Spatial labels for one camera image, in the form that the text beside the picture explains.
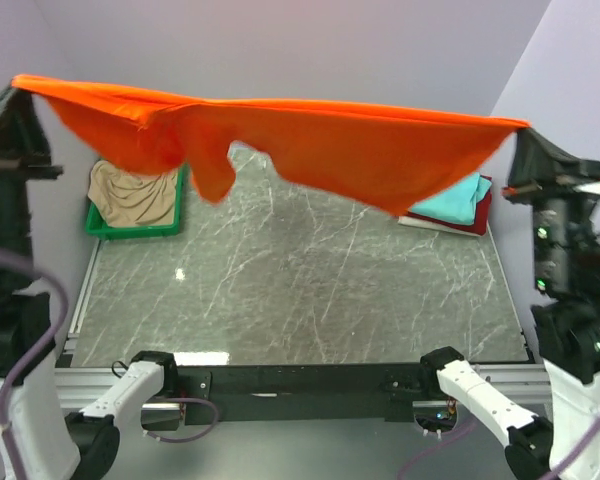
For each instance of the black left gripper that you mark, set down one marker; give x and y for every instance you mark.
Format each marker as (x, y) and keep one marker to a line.
(13, 138)

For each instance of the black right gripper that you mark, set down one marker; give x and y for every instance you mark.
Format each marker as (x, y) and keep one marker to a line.
(539, 164)

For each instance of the orange t-shirt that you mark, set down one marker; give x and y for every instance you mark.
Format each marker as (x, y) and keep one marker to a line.
(386, 157)

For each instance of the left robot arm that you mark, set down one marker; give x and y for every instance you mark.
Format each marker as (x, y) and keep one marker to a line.
(38, 440)

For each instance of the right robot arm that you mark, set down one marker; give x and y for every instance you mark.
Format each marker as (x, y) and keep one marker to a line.
(567, 271)

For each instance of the folded dark red t-shirt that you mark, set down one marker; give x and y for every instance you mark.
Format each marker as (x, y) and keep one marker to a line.
(480, 223)

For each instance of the folded teal t-shirt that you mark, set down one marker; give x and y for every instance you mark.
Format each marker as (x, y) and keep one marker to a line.
(458, 203)

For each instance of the green plastic tray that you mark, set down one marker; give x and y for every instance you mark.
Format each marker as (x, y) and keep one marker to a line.
(97, 227)

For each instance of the beige t-shirt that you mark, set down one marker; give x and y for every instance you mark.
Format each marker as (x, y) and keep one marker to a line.
(127, 200)

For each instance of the folded white t-shirt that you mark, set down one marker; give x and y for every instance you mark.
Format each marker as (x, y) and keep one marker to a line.
(429, 225)

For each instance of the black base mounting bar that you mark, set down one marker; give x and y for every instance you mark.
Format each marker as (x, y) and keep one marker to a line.
(308, 392)

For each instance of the aluminium frame rail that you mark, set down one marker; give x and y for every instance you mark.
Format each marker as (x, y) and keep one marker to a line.
(525, 384)

